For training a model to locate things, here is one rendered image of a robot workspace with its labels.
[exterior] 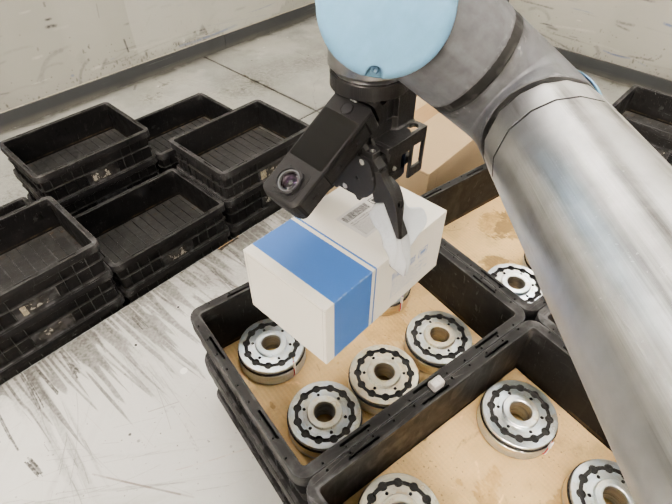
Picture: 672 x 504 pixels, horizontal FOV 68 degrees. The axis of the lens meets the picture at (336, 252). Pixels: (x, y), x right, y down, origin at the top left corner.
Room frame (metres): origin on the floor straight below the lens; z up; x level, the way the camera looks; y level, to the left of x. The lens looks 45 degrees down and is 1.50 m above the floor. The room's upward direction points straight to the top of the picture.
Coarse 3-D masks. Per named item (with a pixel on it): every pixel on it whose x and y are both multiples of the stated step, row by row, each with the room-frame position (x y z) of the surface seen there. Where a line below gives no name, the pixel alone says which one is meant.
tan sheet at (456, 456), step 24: (456, 432) 0.32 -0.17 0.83; (480, 432) 0.32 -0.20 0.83; (576, 432) 0.32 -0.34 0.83; (408, 456) 0.28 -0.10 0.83; (432, 456) 0.28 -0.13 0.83; (456, 456) 0.28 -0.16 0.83; (480, 456) 0.28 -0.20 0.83; (504, 456) 0.28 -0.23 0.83; (552, 456) 0.28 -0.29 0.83; (576, 456) 0.28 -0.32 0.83; (600, 456) 0.28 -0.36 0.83; (432, 480) 0.25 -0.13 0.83; (456, 480) 0.25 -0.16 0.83; (480, 480) 0.25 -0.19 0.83; (504, 480) 0.25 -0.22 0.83; (528, 480) 0.25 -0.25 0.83; (552, 480) 0.25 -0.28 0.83
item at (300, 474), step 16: (448, 256) 0.56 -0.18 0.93; (464, 272) 0.53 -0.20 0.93; (240, 288) 0.50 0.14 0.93; (208, 304) 0.46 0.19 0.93; (512, 304) 0.46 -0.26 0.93; (192, 320) 0.43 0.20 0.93; (512, 320) 0.43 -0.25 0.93; (208, 336) 0.41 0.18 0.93; (496, 336) 0.41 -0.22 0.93; (208, 352) 0.40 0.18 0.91; (224, 352) 0.38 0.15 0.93; (464, 352) 0.38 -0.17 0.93; (480, 352) 0.38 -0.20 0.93; (224, 368) 0.36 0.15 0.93; (448, 368) 0.36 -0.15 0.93; (240, 384) 0.33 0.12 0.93; (240, 400) 0.32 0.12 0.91; (256, 400) 0.31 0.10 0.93; (400, 400) 0.31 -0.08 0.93; (256, 416) 0.29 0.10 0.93; (384, 416) 0.29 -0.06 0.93; (272, 432) 0.27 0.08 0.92; (352, 432) 0.27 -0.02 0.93; (368, 432) 0.27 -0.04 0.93; (272, 448) 0.25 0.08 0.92; (288, 448) 0.25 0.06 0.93; (336, 448) 0.25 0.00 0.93; (288, 464) 0.23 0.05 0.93; (320, 464) 0.23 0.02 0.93; (304, 480) 0.22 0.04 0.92
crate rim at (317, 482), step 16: (528, 320) 0.43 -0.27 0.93; (512, 336) 0.41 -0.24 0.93; (544, 336) 0.41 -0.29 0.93; (496, 352) 0.38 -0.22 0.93; (464, 368) 0.36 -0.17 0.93; (480, 368) 0.36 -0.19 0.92; (448, 384) 0.33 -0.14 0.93; (416, 400) 0.31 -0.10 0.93; (432, 400) 0.31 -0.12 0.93; (400, 416) 0.29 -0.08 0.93; (416, 416) 0.29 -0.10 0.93; (384, 432) 0.27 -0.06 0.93; (352, 448) 0.25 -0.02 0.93; (368, 448) 0.25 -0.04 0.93; (336, 464) 0.23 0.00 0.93; (352, 464) 0.23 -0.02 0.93; (320, 480) 0.21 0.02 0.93; (320, 496) 0.20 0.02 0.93
